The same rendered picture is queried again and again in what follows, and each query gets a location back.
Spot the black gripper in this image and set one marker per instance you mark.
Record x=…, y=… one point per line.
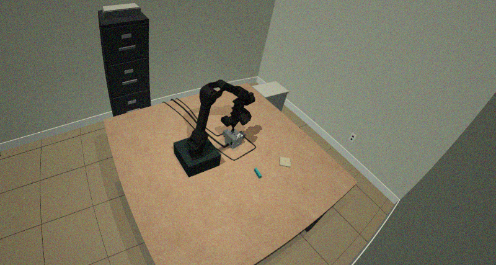
x=227, y=121

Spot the small teal bar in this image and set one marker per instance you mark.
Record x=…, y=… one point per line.
x=257, y=172

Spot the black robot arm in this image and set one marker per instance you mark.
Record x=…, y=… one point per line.
x=208, y=96

